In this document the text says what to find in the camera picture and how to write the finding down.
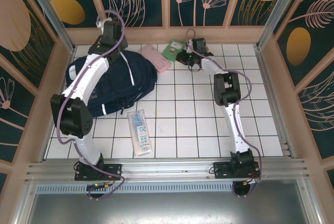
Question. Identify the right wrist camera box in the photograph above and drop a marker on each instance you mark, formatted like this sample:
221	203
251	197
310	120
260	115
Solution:
190	44

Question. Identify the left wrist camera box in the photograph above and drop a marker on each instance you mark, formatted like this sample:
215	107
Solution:
101	24

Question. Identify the grey metal panel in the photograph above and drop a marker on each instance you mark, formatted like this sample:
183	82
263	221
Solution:
167	208

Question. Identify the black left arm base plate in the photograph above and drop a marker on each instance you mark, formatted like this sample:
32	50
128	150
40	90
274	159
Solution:
114	171

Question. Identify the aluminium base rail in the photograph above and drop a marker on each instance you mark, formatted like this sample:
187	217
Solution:
169	167

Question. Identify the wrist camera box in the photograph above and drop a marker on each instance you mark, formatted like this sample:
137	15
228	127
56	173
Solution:
190	44
101	24

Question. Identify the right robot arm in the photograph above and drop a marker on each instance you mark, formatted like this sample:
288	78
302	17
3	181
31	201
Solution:
235	127

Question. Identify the clear pack of face masks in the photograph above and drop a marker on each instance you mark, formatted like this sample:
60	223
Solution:
139	132

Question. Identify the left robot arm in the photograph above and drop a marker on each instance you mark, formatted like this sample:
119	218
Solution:
83	75

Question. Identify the aluminium corner post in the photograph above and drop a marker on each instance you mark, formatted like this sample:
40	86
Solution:
278	12
50	12

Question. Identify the green notebook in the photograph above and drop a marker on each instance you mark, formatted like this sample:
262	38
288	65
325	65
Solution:
172	50

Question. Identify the navy blue backpack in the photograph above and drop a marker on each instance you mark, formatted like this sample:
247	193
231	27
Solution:
117	85

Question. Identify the aluminium side rail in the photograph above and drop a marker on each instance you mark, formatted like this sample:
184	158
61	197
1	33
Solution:
274	98

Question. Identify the pink pencil case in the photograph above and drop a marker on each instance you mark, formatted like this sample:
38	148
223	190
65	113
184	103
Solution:
155	58

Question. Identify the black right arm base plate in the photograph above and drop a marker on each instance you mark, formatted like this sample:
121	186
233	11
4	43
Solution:
221	170

